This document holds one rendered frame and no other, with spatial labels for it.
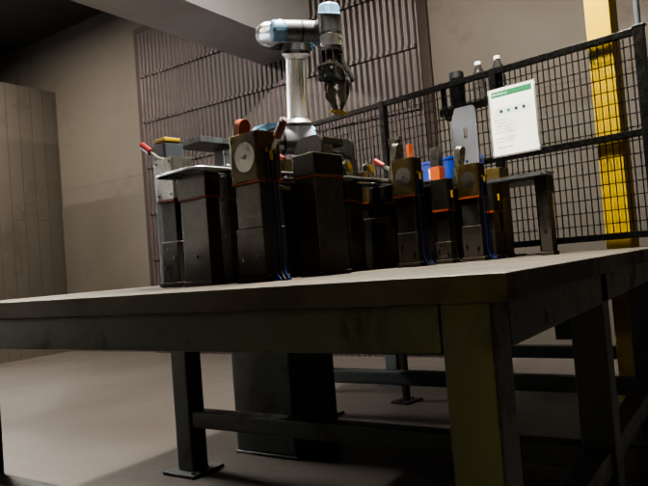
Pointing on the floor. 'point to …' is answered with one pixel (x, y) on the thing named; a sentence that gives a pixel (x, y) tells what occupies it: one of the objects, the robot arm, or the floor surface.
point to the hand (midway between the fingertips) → (338, 108)
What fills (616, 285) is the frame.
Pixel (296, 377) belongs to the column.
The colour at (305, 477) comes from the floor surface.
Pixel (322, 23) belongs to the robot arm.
